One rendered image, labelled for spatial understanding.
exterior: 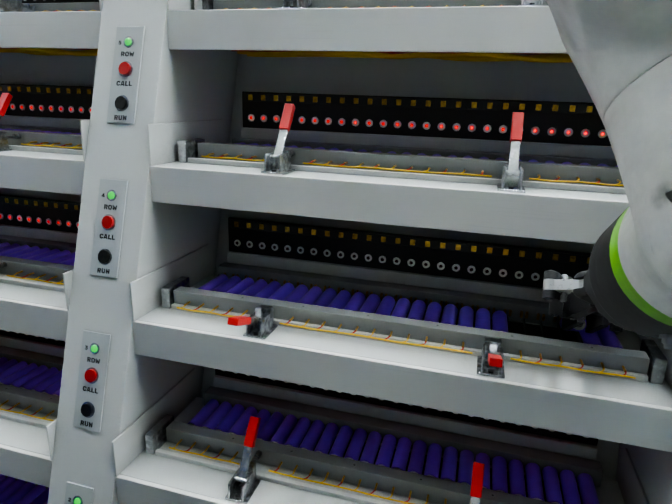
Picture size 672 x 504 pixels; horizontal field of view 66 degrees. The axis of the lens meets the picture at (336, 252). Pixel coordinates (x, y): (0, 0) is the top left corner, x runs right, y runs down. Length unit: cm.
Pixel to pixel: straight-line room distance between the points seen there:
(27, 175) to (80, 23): 21
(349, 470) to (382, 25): 52
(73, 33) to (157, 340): 42
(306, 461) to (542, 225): 40
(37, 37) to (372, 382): 63
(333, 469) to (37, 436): 41
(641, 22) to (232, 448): 63
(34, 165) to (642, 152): 70
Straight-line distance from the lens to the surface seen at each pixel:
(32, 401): 90
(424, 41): 62
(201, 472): 73
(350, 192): 58
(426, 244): 72
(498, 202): 56
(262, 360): 62
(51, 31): 84
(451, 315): 66
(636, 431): 61
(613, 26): 28
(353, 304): 67
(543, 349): 62
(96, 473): 76
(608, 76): 30
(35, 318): 79
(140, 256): 68
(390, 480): 68
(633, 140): 29
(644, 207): 28
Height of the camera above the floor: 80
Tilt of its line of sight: level
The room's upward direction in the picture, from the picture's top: 6 degrees clockwise
